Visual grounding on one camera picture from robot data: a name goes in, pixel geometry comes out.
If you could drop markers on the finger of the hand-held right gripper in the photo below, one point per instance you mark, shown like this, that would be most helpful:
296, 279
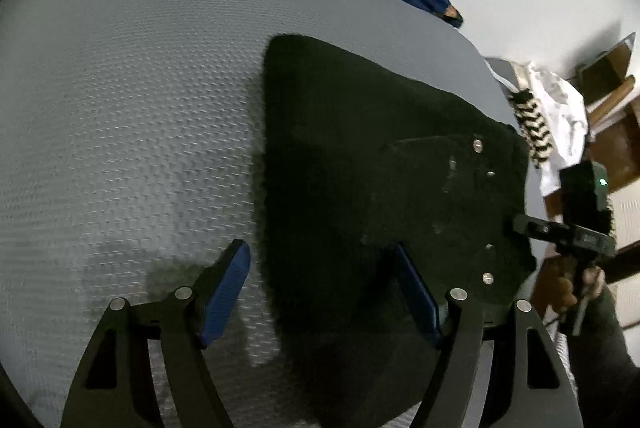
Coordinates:
537, 227

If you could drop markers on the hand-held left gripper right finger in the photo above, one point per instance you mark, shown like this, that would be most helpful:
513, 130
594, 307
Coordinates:
417, 293

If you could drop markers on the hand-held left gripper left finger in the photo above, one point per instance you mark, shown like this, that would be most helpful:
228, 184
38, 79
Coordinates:
225, 293

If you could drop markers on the black pants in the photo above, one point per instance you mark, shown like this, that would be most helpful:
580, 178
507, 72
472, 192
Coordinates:
370, 208

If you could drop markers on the person's right hand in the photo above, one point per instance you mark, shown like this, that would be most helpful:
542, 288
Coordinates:
565, 290

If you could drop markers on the black white striped cloth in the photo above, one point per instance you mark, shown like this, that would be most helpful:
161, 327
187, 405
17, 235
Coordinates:
534, 130

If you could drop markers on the white crumpled cloth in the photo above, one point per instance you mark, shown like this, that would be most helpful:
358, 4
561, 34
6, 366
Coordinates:
557, 112

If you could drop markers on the grey mesh mattress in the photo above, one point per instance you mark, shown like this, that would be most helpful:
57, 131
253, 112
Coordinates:
125, 107

